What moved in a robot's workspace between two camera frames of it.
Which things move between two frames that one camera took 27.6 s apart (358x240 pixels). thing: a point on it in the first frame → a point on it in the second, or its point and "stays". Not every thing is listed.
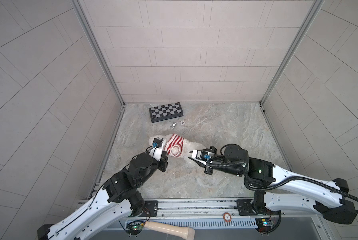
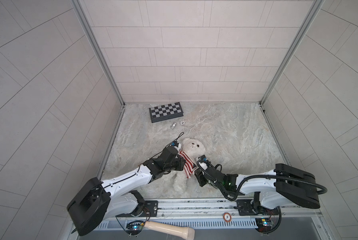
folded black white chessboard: x=165 y=112 stays
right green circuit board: x=264 y=224 stays
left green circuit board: x=134 y=227 stays
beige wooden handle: x=188 y=232 stays
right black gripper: x=208 y=170 → x=198 y=176
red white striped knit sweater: x=174 y=147 → x=189 y=166
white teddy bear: x=177 y=146 → x=195 y=149
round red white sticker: x=227 y=217 stays
